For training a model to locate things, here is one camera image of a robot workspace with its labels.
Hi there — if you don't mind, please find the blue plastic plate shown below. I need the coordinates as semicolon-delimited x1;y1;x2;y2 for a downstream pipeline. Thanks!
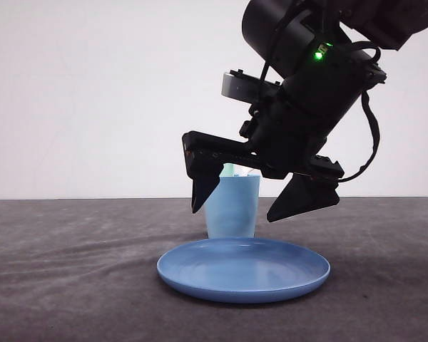
156;238;331;304

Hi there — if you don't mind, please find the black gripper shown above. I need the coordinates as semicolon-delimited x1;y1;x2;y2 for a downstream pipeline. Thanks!
182;100;344;222

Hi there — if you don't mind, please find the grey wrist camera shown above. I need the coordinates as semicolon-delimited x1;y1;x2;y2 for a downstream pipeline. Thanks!
221;69;287;105

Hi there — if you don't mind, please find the white plastic fork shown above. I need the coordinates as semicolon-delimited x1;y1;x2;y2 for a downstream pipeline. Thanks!
239;169;261;177

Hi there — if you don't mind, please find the mint green plastic spoon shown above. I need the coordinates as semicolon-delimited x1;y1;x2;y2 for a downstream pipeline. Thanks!
220;163;235;177

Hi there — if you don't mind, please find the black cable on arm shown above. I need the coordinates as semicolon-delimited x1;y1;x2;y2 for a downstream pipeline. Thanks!
337;41;388;183

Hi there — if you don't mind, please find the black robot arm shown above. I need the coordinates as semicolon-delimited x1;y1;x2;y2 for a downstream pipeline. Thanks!
182;1;428;222

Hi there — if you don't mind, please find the light blue plastic cup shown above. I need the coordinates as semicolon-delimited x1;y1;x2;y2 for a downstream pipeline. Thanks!
204;175;260;239

